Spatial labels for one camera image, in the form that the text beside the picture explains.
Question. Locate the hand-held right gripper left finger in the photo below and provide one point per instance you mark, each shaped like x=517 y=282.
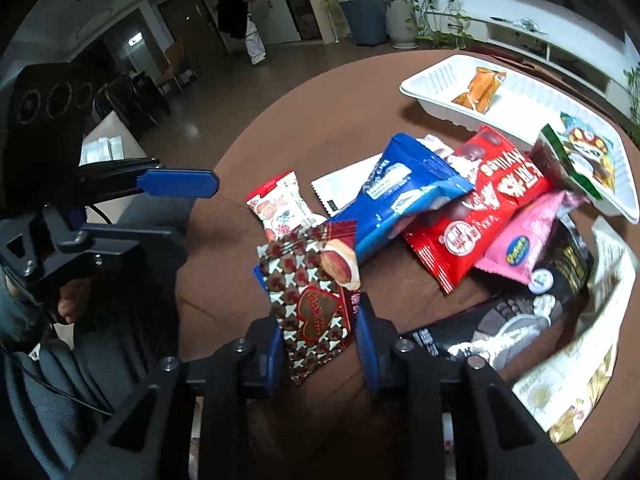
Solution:
x=265 y=360

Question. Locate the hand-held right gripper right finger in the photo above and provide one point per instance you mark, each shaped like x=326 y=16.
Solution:
x=370 y=360

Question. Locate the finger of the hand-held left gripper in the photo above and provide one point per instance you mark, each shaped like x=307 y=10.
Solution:
x=115 y=250
x=180 y=183

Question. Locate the brown heart-print snack packet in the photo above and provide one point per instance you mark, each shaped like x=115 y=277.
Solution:
x=310 y=305

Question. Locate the white strawberry-print snack packet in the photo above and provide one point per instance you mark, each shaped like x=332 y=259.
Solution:
x=280 y=205

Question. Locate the blue snack packet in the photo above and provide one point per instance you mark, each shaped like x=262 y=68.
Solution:
x=395 y=200

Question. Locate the plain white snack packet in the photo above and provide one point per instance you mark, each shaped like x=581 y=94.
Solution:
x=345 y=185

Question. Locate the red snack packet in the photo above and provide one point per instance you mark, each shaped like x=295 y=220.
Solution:
x=475 y=215

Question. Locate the cartoon-print snack packet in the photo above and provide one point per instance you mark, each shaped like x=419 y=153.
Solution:
x=585 y=155

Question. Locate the white plastic tray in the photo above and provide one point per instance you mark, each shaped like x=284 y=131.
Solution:
x=525 y=100

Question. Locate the person's left hand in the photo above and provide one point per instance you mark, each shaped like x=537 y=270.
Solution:
x=75 y=300

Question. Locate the white side table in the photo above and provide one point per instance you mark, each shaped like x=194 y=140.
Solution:
x=107 y=145

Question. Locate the person's grey clothing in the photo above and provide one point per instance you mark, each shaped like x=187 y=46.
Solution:
x=125 y=335

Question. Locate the dark dining furniture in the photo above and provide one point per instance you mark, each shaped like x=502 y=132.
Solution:
x=135 y=95

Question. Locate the wooden chair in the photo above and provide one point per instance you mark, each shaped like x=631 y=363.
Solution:
x=175 y=67

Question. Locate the black cookie-picture snack packet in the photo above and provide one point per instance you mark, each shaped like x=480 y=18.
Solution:
x=500 y=330

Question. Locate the brown door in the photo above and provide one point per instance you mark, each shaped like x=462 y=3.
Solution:
x=182 y=15

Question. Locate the pink snack packet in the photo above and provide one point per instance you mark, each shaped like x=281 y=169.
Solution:
x=525 y=240

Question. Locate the cream gold snack packet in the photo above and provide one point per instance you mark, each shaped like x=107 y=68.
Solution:
x=585 y=360

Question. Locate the black gold-print snack packet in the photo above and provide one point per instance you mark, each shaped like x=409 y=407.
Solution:
x=565 y=265

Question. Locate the white purple snack packet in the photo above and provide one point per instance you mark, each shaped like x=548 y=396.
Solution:
x=450 y=152

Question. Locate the dark blue plant pot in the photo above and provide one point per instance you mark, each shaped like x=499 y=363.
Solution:
x=367 y=20

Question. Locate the white plant pot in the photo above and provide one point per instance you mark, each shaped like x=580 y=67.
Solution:
x=402 y=22

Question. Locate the orange snack packet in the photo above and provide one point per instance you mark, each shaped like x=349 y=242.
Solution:
x=480 y=91

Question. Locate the trailing pothos plant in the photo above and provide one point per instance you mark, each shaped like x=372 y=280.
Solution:
x=445 y=10

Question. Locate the white low cabinet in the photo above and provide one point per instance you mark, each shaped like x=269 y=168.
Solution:
x=550 y=45

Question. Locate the trailing vine plant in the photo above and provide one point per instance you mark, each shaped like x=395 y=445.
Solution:
x=634 y=95

